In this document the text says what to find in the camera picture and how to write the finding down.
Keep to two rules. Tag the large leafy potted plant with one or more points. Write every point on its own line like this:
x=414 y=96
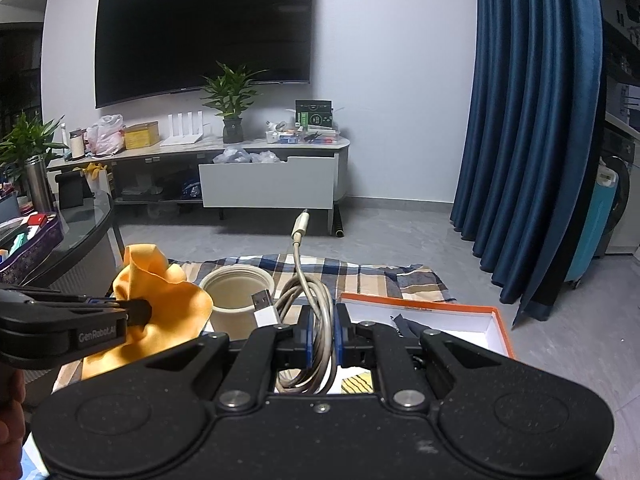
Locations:
x=27 y=145

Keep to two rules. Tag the yellow rubber gloves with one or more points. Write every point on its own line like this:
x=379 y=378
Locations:
x=90 y=170

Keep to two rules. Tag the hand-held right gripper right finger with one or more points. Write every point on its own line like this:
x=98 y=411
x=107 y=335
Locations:
x=343 y=335

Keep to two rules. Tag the blue curtain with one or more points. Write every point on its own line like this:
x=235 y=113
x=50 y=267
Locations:
x=530 y=135

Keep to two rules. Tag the blue item under cabinet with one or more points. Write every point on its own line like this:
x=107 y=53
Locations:
x=192 y=189

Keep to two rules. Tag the round black coffee table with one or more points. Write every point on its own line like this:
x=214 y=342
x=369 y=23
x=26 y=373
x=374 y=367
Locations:
x=85 y=230

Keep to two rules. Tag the grey television cabinet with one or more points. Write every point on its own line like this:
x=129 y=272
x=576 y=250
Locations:
x=165 y=157

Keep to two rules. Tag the orange white box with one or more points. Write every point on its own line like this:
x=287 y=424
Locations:
x=440 y=317

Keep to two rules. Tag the plaid blanket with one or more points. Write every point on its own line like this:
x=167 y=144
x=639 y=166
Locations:
x=350 y=270

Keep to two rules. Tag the purple patterned tin tray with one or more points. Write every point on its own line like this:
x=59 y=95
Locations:
x=35 y=255

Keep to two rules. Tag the red small box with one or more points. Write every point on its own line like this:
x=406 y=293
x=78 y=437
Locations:
x=39 y=219

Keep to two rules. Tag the white cabinet drawer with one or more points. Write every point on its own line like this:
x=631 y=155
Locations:
x=265 y=182

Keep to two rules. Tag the yellow tin box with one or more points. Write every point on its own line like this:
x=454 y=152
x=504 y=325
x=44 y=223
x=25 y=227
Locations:
x=142 y=136

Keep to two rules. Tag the yellow striped towel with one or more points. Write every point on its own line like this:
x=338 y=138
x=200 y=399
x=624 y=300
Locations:
x=357 y=385

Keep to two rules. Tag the white router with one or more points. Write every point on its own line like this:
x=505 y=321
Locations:
x=182 y=132

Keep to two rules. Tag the orange cloth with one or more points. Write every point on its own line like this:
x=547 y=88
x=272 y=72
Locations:
x=165 y=305

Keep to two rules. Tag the white thread spool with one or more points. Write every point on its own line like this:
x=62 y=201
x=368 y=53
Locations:
x=77 y=146

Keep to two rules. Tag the blue suitcase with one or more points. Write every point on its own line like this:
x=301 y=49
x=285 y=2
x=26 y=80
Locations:
x=595 y=225

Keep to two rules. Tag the black stand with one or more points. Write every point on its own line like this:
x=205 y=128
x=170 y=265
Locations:
x=72 y=190

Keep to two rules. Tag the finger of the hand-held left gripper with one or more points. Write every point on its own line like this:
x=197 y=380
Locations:
x=139 y=312

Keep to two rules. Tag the green black box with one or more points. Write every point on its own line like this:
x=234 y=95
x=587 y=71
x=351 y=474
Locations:
x=314 y=114

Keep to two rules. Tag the person's left hand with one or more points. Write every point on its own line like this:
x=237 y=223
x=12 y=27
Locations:
x=11 y=410

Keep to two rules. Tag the stainless steel tumbler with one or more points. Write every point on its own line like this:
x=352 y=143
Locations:
x=40 y=185

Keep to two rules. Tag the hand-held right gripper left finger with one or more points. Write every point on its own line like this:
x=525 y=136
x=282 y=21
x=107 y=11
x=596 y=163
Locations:
x=306 y=335

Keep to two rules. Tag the black wall television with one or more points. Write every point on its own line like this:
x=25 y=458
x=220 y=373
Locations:
x=200 y=35

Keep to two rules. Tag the small potted plant dark vase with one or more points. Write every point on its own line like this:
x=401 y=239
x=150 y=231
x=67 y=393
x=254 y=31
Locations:
x=232 y=100

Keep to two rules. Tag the clear plastic bags bundle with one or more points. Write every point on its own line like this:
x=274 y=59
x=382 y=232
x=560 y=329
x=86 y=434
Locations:
x=245 y=156

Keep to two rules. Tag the white plastic bag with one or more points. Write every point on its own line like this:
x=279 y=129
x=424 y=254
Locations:
x=105 y=137

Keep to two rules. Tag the pile of small desk items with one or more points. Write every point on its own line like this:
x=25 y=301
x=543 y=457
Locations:
x=300 y=136

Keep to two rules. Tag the dark navy cloth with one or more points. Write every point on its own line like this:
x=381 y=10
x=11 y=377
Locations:
x=407 y=327

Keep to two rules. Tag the dark storage shelf unit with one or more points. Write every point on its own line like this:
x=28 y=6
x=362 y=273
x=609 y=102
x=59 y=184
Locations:
x=622 y=85

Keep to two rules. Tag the beige cup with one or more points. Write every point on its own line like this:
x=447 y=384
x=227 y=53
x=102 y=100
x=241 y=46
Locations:
x=235 y=295

